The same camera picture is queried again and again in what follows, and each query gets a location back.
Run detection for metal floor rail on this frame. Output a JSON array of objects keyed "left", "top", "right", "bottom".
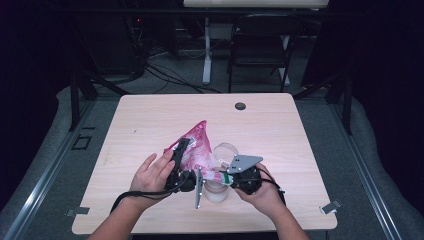
[
  {"left": 2, "top": 99, "right": 98, "bottom": 240},
  {"left": 329, "top": 103, "right": 405, "bottom": 240}
]

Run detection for grey tape piece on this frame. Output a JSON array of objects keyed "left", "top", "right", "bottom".
[
  {"left": 319, "top": 199, "right": 343, "bottom": 215},
  {"left": 65, "top": 206, "right": 90, "bottom": 218}
]

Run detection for left hand-held gripper cable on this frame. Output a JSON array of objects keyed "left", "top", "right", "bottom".
[{"left": 109, "top": 178, "right": 188, "bottom": 215}]

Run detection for right hand-held gripper cable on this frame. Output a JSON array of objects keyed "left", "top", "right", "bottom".
[{"left": 258, "top": 167, "right": 287, "bottom": 206}]

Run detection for white desk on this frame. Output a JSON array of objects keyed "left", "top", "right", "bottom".
[{"left": 183, "top": 0, "right": 330, "bottom": 86}]

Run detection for black folding chair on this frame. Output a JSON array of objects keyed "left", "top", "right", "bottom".
[{"left": 227, "top": 13, "right": 303, "bottom": 94}]

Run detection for black metal stand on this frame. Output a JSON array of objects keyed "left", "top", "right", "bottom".
[
  {"left": 68, "top": 70, "right": 132, "bottom": 132},
  {"left": 293, "top": 70, "right": 354, "bottom": 136}
]

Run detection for black floor cables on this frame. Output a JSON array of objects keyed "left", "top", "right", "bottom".
[{"left": 142, "top": 62, "right": 222, "bottom": 95}]

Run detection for person's left hand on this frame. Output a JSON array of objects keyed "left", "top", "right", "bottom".
[{"left": 129, "top": 149, "right": 176, "bottom": 210}]

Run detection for person's right hand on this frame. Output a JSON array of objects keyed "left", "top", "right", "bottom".
[{"left": 234, "top": 162, "right": 286, "bottom": 220}]

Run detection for pink plastic bag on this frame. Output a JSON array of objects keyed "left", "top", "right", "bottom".
[{"left": 162, "top": 119, "right": 235, "bottom": 185}]

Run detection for hand-held gripper cable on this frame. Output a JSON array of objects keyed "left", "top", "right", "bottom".
[
  {"left": 258, "top": 167, "right": 287, "bottom": 206},
  {"left": 109, "top": 178, "right": 188, "bottom": 215}
]

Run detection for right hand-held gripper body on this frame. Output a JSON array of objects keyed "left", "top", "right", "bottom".
[{"left": 226, "top": 154, "right": 264, "bottom": 196}]

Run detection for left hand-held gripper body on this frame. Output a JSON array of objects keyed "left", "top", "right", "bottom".
[{"left": 165, "top": 165, "right": 205, "bottom": 210}]

